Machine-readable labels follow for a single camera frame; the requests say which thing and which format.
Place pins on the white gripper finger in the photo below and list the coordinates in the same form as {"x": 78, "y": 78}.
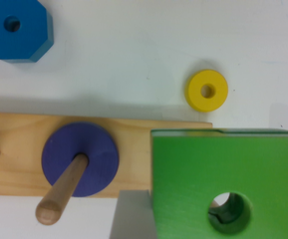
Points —
{"x": 133, "y": 217}

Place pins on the green square block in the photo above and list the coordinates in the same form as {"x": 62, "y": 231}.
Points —
{"x": 220, "y": 183}

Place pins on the blue octagon block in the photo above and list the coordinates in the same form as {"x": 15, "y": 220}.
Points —
{"x": 26, "y": 31}

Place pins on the middle wooden peg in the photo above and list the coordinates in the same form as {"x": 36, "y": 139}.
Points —
{"x": 53, "y": 204}

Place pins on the wooden peg base board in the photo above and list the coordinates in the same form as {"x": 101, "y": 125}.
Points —
{"x": 22, "y": 138}

